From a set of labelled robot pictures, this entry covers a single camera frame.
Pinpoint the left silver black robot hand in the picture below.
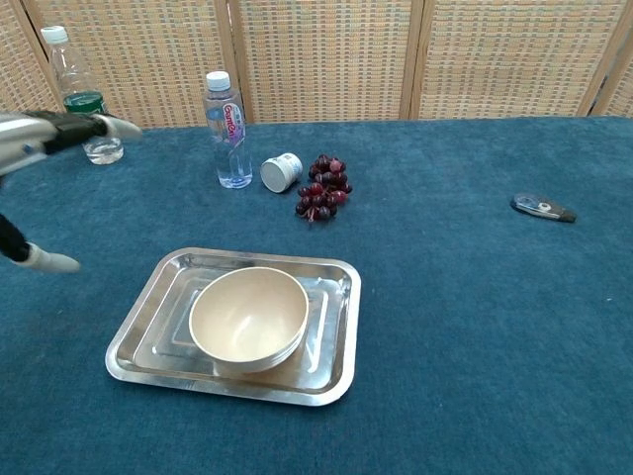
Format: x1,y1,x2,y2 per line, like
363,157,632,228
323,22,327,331
0,110,143,274

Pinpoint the cream bowl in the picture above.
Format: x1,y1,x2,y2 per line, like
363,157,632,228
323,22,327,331
188,266,311,378

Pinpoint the stainless steel tray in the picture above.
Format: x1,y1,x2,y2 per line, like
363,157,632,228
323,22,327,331
104,246,363,408

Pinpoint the green label water bottle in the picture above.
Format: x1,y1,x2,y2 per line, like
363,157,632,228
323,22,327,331
40,25,125,166

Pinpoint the pink label water bottle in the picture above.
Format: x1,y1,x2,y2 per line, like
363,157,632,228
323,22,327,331
202,70,254,190

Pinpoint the small white jar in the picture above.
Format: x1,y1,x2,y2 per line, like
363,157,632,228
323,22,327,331
259,152,304,194

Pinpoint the bunch of red grapes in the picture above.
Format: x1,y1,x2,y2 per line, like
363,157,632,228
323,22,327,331
295,153,354,224

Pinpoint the woven folding screen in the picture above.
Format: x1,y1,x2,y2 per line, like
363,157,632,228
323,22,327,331
0,0,633,131

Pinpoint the blue table cloth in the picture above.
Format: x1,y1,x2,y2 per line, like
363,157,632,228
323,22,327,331
0,116,633,475

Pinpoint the blue correction tape dispenser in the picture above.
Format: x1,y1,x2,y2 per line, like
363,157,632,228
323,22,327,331
509,193,579,224

